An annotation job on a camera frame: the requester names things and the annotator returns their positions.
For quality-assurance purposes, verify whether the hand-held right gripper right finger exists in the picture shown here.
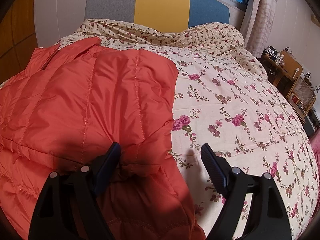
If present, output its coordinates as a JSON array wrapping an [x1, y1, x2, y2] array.
[[201, 144, 292, 240]]

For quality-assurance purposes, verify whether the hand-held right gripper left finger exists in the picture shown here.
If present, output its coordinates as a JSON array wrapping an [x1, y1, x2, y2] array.
[[29, 142, 122, 240]]

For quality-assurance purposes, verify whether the orange down jacket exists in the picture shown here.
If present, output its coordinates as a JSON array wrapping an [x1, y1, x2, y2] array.
[[0, 37, 207, 240]]

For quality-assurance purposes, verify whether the large-flower print quilt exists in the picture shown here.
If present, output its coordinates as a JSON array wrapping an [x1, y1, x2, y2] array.
[[0, 39, 318, 240]]

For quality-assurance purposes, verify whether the cane-back wooden chair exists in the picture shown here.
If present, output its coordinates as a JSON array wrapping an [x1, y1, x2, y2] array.
[[286, 76, 317, 124]]

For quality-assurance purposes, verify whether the wooden desk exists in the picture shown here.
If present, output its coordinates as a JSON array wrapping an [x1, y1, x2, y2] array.
[[260, 54, 297, 93]]

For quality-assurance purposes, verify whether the black box on desk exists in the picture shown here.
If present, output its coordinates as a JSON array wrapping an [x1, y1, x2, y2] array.
[[264, 46, 279, 59]]

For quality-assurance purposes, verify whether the solid-back wooden chair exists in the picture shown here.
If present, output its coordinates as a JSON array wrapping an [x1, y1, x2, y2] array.
[[279, 50, 303, 79]]

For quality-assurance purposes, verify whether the small-flower print blanket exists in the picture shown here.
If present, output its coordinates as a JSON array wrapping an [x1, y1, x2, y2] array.
[[60, 18, 269, 77]]

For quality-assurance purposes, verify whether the floral curtain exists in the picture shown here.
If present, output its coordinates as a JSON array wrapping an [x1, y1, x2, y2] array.
[[244, 0, 279, 54]]

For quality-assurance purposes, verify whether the wooden wardrobe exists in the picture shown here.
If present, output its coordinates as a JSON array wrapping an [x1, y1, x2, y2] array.
[[0, 0, 40, 84]]

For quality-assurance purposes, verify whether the grey yellow blue headboard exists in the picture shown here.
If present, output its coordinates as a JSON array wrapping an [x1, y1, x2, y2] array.
[[85, 0, 230, 34]]

